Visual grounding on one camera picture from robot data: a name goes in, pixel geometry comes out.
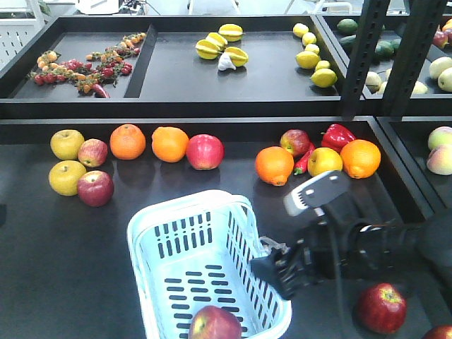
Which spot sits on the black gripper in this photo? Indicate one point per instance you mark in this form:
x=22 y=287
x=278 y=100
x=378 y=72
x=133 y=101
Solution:
x=317 y=254

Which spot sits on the light blue plastic basket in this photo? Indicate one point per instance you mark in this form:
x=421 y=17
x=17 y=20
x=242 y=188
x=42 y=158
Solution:
x=195 y=251

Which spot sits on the red yellow apple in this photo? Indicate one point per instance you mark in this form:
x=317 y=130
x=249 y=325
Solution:
x=212 y=322

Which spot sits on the dark red apple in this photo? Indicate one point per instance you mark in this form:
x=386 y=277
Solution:
x=382 y=309
x=439 y=332
x=295 y=141

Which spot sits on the dark red apple bottom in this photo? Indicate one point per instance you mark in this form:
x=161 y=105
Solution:
x=439 y=332

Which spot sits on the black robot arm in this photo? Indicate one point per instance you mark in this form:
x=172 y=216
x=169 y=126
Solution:
x=377 y=251

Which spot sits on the red apple near basket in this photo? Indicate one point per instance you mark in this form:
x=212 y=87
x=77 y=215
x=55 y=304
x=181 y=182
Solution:
x=205 y=152

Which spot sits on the clear plastic strip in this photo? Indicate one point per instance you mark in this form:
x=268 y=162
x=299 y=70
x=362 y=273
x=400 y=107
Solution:
x=271 y=245

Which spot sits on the red chili pepper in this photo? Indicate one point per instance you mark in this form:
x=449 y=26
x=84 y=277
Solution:
x=301 y=165

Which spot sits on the dark red apple back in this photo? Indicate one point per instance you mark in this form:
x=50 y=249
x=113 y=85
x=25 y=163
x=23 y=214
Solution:
x=295 y=141

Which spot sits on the orange right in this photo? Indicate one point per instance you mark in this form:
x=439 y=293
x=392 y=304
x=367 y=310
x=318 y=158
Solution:
x=361 y=158

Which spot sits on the red bell pepper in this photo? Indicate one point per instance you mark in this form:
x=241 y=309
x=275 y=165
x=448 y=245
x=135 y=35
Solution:
x=337 y=137

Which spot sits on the orange beside red apple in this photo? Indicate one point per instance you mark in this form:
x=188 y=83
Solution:
x=169 y=143

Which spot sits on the pale peach front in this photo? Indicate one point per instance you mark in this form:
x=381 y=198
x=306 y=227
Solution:
x=439 y=160

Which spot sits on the pale peach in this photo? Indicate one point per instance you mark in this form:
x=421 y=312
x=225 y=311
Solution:
x=439 y=160
x=440 y=136

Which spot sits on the orange far left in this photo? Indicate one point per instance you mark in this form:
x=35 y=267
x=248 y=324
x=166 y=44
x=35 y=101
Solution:
x=127 y=142

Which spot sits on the pale peach back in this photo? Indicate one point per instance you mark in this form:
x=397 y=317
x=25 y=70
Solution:
x=440 y=136

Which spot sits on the white garlic bulb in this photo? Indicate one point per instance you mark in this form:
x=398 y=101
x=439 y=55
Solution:
x=225 y=63

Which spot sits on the pink striped apple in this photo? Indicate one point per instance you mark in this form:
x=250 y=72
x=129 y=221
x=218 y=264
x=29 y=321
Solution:
x=93 y=153

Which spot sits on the yellow apple front left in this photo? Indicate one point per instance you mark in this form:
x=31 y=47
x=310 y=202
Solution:
x=63 y=177

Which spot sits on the yellow starfruit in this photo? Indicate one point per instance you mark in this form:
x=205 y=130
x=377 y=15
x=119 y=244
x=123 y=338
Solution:
x=231 y=32

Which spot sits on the yellow apple back left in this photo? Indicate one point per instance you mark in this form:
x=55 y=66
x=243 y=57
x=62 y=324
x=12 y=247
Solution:
x=66 y=143

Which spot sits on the cherry tomato vine bunch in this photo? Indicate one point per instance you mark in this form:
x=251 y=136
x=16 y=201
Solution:
x=99 y=69

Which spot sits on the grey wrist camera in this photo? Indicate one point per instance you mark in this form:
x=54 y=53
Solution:
x=316 y=192

